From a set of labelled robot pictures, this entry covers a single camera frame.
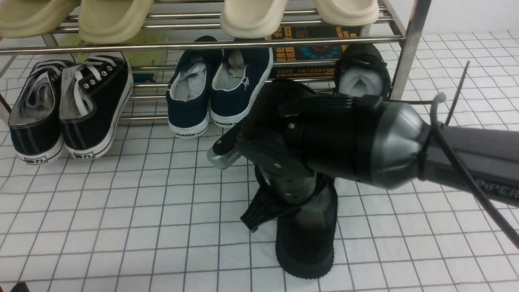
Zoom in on dark object bottom left corner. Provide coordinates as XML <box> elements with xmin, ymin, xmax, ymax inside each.
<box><xmin>11</xmin><ymin>281</ymin><xmax>31</xmax><ymax>292</ymax></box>

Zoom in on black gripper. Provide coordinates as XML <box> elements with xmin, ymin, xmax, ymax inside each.
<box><xmin>235</xmin><ymin>79</ymin><xmax>386</xmax><ymax>232</ymax></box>

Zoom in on black canvas sneaker white laces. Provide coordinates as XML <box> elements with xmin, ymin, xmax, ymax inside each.
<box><xmin>58</xmin><ymin>52</ymin><xmax>133</xmax><ymax>160</ymax></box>

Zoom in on cream slipper far right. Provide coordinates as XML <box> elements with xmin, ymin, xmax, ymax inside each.
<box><xmin>314</xmin><ymin>0</ymin><xmax>379</xmax><ymax>26</ymax></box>

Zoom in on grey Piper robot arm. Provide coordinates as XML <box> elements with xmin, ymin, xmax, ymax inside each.
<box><xmin>235</xmin><ymin>79</ymin><xmax>518</xmax><ymax>237</ymax></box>

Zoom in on navy Warrior sneaker right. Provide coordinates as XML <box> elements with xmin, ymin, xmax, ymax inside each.
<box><xmin>209</xmin><ymin>48</ymin><xmax>274</xmax><ymax>128</ymax></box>

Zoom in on silver metal shoe rack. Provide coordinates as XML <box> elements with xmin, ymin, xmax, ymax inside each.
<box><xmin>1</xmin><ymin>0</ymin><xmax>432</xmax><ymax>125</ymax></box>

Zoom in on left beige slipper far left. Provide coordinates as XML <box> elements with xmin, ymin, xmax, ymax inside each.
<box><xmin>0</xmin><ymin>0</ymin><xmax>80</xmax><ymax>39</ymax></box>

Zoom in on black canvas sneaker far left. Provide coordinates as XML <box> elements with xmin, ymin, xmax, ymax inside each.
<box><xmin>8</xmin><ymin>56</ymin><xmax>76</xmax><ymax>165</ymax></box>

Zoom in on navy warrior sneaker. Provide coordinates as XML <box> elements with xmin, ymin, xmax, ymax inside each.
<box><xmin>209</xmin><ymin>48</ymin><xmax>274</xmax><ymax>128</ymax></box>
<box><xmin>165</xmin><ymin>49</ymin><xmax>223</xmax><ymax>138</ymax></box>

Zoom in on cream slipper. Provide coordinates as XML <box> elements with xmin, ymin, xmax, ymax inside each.
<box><xmin>314</xmin><ymin>0</ymin><xmax>379</xmax><ymax>26</ymax></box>
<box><xmin>219</xmin><ymin>0</ymin><xmax>289</xmax><ymax>39</ymax></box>

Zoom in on yellow-green box behind rack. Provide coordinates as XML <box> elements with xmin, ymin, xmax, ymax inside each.
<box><xmin>59</xmin><ymin>33</ymin><xmax>167</xmax><ymax>83</ymax></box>

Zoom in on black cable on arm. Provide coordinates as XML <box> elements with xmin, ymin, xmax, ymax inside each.
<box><xmin>389</xmin><ymin>92</ymin><xmax>519</xmax><ymax>249</ymax></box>

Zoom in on black knit sneaker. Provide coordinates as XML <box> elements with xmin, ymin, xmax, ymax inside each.
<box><xmin>333</xmin><ymin>44</ymin><xmax>391</xmax><ymax>100</ymax></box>
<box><xmin>275</xmin><ymin>176</ymin><xmax>339</xmax><ymax>279</ymax></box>

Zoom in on black box orange text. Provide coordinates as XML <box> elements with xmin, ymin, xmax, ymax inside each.
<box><xmin>267</xmin><ymin>25</ymin><xmax>363</xmax><ymax>78</ymax></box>

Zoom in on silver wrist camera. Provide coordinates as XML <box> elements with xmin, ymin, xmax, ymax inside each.
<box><xmin>207</xmin><ymin>122</ymin><xmax>249</xmax><ymax>170</ymax></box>

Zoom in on navy Warrior sneaker left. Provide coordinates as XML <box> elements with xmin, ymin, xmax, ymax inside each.
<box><xmin>165</xmin><ymin>49</ymin><xmax>223</xmax><ymax>138</ymax></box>

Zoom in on beige slipper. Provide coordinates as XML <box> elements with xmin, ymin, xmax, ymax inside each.
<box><xmin>0</xmin><ymin>0</ymin><xmax>80</xmax><ymax>39</ymax></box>
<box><xmin>78</xmin><ymin>0</ymin><xmax>154</xmax><ymax>44</ymax></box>

